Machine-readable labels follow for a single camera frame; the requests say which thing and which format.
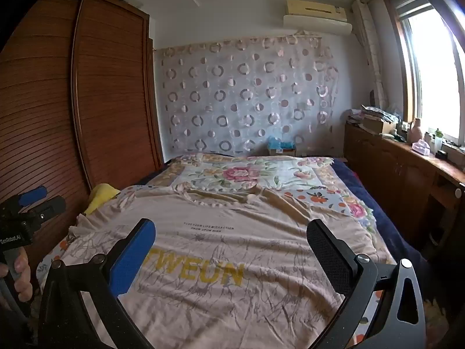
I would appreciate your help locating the green capped bottle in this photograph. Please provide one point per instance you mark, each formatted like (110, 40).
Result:
(438, 141)

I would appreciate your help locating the blue cloth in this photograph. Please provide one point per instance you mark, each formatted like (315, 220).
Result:
(279, 141)

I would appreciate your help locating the orange fruit print garment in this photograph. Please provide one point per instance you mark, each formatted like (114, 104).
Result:
(319, 198)

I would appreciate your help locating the pink bottle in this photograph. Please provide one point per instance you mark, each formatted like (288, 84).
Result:
(415, 132)

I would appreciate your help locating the floral blanket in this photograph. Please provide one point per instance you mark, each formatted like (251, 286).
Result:
(236, 174)

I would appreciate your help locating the brown wooden wardrobe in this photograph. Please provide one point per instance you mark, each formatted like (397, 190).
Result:
(109, 98)

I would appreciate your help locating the open cardboard box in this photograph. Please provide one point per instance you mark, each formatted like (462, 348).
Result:
(379, 126)

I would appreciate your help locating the window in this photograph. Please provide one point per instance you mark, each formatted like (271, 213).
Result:
(428, 80)

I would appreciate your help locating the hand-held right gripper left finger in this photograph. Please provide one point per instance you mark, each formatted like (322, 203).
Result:
(132, 261)

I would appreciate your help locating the stack of papers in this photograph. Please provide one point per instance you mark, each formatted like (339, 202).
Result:
(374, 112)

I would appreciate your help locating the long wooden cabinet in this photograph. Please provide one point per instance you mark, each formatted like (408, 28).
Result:
(392, 167)

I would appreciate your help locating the wall air conditioner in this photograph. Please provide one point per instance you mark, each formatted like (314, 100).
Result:
(316, 23)

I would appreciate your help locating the person's left hand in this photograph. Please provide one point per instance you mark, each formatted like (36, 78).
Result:
(23, 280)

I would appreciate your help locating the patterned window curtain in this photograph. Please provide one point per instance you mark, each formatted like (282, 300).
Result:
(370, 51)

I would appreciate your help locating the yellow cloth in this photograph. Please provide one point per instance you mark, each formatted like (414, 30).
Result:
(100, 196)

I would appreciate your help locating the pink tissue box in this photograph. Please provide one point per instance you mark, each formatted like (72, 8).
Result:
(421, 148)

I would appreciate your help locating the beige printed t-shirt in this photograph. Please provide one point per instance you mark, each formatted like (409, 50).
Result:
(218, 254)

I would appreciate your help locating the circle patterned sheer curtain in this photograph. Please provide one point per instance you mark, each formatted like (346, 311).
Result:
(236, 98)

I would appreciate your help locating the small black box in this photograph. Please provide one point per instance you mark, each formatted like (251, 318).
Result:
(442, 154)

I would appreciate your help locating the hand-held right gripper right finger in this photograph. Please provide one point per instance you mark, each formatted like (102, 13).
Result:
(327, 258)

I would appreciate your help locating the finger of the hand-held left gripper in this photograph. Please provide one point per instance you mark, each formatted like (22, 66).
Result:
(34, 193)
(51, 207)

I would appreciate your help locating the small cardboard box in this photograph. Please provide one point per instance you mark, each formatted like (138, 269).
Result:
(281, 151)

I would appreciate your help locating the navy blue blanket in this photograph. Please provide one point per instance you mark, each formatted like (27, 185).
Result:
(367, 196)

